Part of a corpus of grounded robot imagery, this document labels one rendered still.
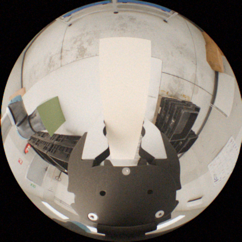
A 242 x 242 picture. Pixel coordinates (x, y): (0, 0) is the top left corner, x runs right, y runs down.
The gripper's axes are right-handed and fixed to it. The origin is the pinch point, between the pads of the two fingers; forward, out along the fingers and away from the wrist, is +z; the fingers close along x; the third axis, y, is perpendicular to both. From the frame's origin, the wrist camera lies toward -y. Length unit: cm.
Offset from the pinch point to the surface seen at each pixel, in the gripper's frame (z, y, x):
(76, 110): 23.3, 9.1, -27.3
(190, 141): 41, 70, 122
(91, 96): 23.3, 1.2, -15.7
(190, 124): 37, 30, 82
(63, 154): 5.0, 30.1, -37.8
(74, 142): 15.7, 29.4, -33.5
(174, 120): 40, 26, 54
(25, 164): -59, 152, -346
